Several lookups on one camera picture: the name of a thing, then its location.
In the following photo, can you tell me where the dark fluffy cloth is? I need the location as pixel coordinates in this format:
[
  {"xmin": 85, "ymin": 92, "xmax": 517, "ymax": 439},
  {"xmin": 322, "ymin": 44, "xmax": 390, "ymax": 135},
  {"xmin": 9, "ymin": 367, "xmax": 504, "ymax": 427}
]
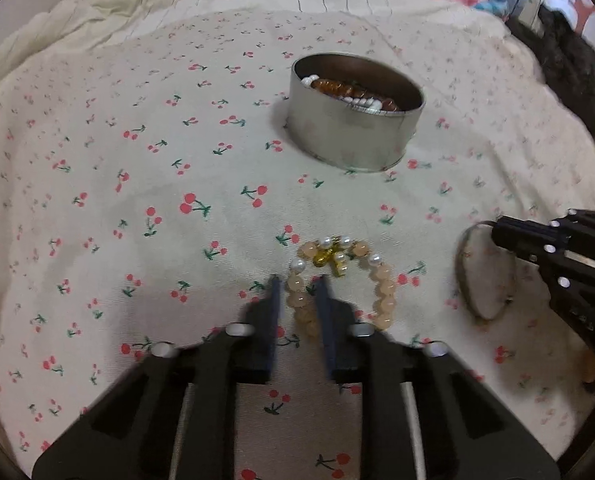
[{"xmin": 507, "ymin": 5, "xmax": 595, "ymax": 136}]

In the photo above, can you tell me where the amber bead bracelet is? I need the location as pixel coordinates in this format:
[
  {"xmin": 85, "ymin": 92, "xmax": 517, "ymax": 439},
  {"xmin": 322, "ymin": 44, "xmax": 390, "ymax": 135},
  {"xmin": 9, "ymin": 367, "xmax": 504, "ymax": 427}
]
[{"xmin": 310, "ymin": 76, "xmax": 404, "ymax": 112}]

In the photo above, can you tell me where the white pearl bracelet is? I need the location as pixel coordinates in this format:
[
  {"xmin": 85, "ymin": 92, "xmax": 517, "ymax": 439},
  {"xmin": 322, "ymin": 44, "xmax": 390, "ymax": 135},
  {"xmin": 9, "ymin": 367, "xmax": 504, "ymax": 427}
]
[{"xmin": 301, "ymin": 75, "xmax": 384, "ymax": 114}]

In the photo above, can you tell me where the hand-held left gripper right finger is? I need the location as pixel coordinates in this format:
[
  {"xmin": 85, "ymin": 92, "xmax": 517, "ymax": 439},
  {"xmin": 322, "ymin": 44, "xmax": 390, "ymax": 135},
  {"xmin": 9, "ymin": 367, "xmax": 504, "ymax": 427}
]
[{"xmin": 313, "ymin": 275, "xmax": 562, "ymax": 480}]

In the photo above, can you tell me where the round metal tin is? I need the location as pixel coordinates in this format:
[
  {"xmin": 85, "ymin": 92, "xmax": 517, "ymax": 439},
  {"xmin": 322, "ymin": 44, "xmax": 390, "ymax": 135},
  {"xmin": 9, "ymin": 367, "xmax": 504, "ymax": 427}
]
[{"xmin": 284, "ymin": 52, "xmax": 426, "ymax": 174}]

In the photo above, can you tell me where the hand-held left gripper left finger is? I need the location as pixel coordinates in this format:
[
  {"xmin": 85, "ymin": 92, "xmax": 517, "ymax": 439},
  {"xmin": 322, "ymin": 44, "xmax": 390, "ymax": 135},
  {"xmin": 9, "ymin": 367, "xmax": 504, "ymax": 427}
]
[{"xmin": 31, "ymin": 275, "xmax": 283, "ymax": 480}]

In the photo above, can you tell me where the silver bangle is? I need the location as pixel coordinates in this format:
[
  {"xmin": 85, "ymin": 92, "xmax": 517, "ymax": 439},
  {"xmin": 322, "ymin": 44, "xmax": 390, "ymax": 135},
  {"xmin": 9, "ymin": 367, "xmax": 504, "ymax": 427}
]
[{"xmin": 455, "ymin": 220, "xmax": 519, "ymax": 322}]

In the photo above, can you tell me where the cherry print bed sheet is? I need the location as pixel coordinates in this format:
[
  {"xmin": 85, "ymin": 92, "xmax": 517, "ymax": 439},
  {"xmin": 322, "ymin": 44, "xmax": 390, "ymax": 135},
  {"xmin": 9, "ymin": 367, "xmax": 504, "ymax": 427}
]
[{"xmin": 0, "ymin": 0, "xmax": 595, "ymax": 480}]

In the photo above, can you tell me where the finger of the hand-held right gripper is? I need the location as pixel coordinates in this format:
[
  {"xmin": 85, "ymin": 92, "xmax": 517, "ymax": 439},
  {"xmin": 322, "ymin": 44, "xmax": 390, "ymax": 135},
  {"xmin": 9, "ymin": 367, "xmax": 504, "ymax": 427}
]
[
  {"xmin": 492, "ymin": 209, "xmax": 595, "ymax": 262},
  {"xmin": 515, "ymin": 249, "xmax": 595, "ymax": 367}
]

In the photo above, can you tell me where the peach bead bracelet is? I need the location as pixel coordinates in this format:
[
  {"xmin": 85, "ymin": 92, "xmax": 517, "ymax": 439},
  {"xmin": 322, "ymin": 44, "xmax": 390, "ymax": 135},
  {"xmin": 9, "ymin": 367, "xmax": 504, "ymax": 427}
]
[{"xmin": 284, "ymin": 236, "xmax": 397, "ymax": 344}]

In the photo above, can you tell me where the white striped duvet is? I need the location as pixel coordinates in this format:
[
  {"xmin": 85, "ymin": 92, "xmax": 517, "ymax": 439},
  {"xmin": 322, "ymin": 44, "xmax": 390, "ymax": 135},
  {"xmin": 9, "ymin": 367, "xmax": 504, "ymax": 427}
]
[{"xmin": 0, "ymin": 0, "xmax": 428, "ymax": 89}]

